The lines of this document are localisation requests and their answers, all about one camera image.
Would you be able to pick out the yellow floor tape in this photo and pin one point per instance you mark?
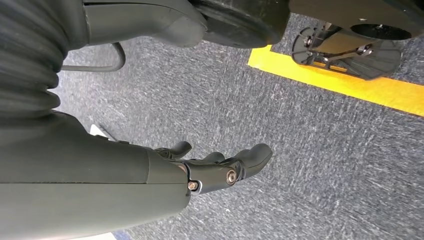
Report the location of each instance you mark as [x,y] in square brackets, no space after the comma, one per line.
[364,89]

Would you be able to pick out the dark robot panel with hole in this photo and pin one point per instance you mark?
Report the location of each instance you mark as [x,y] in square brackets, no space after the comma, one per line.
[331,13]

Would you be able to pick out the black rounded robot part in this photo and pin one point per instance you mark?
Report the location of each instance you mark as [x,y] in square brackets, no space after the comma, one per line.
[245,23]

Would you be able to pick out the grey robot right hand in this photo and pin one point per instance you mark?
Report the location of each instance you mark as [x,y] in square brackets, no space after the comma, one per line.
[82,182]

